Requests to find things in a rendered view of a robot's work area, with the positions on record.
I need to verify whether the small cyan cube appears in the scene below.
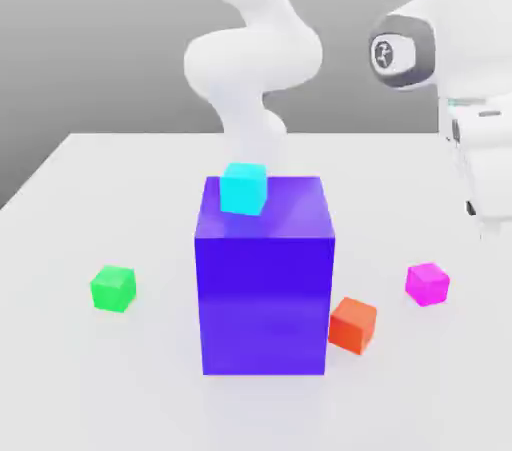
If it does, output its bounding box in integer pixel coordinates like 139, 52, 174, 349
218, 161, 268, 217

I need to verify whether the small orange cube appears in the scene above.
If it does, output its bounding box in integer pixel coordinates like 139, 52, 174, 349
327, 296, 378, 356

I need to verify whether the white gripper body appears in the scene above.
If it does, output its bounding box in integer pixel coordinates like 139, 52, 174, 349
458, 145, 512, 229

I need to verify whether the large blue-violet box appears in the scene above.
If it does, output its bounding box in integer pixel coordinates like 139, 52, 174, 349
194, 175, 336, 377

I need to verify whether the small magenta cube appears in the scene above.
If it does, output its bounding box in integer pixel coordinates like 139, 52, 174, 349
404, 261, 452, 308

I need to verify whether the small green cube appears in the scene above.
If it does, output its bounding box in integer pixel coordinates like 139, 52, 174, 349
89, 264, 138, 314

